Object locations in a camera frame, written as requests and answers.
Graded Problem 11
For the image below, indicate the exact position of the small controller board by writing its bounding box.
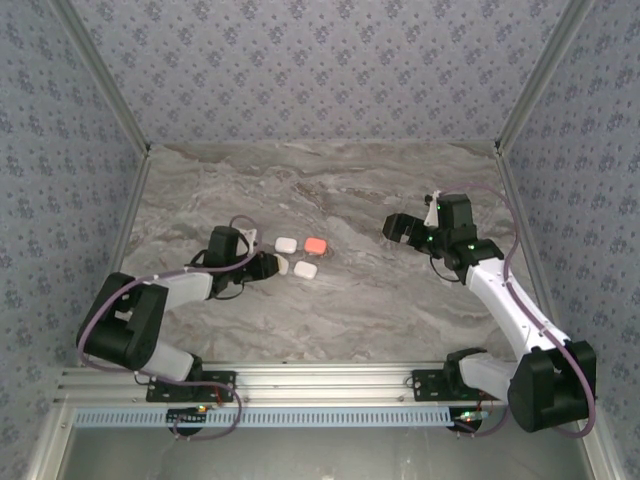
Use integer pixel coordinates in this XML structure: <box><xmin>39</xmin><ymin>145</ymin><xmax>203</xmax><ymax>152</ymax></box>
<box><xmin>452</xmin><ymin>407</ymin><xmax>489</xmax><ymax>431</ymax></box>
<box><xmin>167</xmin><ymin>405</ymin><xmax>209</xmax><ymax>426</ymax></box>

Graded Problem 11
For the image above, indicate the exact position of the grey metal panel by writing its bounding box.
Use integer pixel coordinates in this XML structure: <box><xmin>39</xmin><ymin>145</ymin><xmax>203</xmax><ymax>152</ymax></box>
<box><xmin>49</xmin><ymin>414</ymin><xmax>601</xmax><ymax>480</ymax></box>

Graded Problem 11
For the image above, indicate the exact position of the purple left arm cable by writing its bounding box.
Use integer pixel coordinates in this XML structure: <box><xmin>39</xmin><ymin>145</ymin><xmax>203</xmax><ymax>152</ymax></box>
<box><xmin>77</xmin><ymin>214</ymin><xmax>264</xmax><ymax>381</ymax></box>

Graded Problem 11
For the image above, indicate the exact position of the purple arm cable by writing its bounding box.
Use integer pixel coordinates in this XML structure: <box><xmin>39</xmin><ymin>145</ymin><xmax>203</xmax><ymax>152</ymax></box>
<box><xmin>77</xmin><ymin>214</ymin><xmax>264</xmax><ymax>381</ymax></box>
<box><xmin>438</xmin><ymin>183</ymin><xmax>599</xmax><ymax>441</ymax></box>

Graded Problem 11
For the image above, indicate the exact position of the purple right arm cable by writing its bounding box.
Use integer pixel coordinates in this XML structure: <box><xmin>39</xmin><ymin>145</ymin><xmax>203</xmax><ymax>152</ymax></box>
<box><xmin>438</xmin><ymin>183</ymin><xmax>599</xmax><ymax>441</ymax></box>

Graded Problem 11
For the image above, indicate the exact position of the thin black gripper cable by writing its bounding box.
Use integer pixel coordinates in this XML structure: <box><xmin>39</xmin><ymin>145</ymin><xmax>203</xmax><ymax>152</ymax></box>
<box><xmin>212</xmin><ymin>279</ymin><xmax>254</xmax><ymax>302</ymax></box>
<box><xmin>429</xmin><ymin>254</ymin><xmax>466</xmax><ymax>287</ymax></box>

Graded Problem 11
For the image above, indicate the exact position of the aluminium table side rail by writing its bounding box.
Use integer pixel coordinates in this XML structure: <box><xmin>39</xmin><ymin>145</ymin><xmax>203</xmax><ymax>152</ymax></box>
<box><xmin>493</xmin><ymin>144</ymin><xmax>574</xmax><ymax>365</ymax></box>
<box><xmin>24</xmin><ymin>147</ymin><xmax>152</xmax><ymax>480</ymax></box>

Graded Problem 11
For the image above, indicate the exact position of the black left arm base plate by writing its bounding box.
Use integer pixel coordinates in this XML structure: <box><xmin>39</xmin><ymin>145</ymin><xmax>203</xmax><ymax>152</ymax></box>
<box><xmin>145</xmin><ymin>369</ymin><xmax>239</xmax><ymax>404</ymax></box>

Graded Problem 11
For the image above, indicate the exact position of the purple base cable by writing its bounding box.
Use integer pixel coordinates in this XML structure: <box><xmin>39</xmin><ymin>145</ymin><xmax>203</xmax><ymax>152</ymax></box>
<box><xmin>172</xmin><ymin>379</ymin><xmax>244</xmax><ymax>444</ymax></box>
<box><xmin>452</xmin><ymin>399</ymin><xmax>516</xmax><ymax>439</ymax></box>

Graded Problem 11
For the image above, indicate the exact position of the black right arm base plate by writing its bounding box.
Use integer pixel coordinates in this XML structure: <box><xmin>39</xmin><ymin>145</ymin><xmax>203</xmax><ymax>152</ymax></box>
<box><xmin>410</xmin><ymin>368</ymin><xmax>504</xmax><ymax>402</ymax></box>

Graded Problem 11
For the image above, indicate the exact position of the aluminium mounting rail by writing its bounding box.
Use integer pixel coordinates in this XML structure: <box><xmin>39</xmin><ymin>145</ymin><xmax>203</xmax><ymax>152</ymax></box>
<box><xmin>54</xmin><ymin>360</ymin><xmax>600</xmax><ymax>407</ymax></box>

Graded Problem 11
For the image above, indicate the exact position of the aluminium frame post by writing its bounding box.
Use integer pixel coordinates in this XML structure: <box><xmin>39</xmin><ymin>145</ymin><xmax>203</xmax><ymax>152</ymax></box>
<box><xmin>493</xmin><ymin>0</ymin><xmax>599</xmax><ymax>154</ymax></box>
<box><xmin>48</xmin><ymin>0</ymin><xmax>153</xmax><ymax>156</ymax></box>

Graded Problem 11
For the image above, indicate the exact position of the slotted grey cable duct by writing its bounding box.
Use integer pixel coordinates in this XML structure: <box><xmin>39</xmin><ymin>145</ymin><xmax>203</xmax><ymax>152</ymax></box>
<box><xmin>73</xmin><ymin>405</ymin><xmax>466</xmax><ymax>429</ymax></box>

